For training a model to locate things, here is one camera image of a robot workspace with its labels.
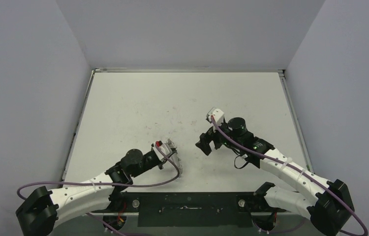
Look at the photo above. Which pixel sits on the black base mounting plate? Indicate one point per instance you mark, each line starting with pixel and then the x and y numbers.
pixel 190 209

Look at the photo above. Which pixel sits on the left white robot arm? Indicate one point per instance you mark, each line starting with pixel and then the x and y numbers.
pixel 44 209

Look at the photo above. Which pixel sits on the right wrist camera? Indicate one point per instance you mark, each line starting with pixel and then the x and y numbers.
pixel 215 114

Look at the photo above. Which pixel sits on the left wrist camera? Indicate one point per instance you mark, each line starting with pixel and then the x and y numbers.
pixel 165 150

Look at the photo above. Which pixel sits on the aluminium table frame rail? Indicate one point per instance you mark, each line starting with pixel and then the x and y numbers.
pixel 294 116

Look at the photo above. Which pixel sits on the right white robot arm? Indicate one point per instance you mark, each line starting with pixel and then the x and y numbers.
pixel 327 204

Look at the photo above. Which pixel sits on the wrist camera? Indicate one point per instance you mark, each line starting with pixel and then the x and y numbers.
pixel 165 150
pixel 215 114

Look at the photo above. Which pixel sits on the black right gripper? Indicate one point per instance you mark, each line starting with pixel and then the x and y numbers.
pixel 209 138

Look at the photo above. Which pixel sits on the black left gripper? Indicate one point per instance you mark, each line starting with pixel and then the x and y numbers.
pixel 161 163

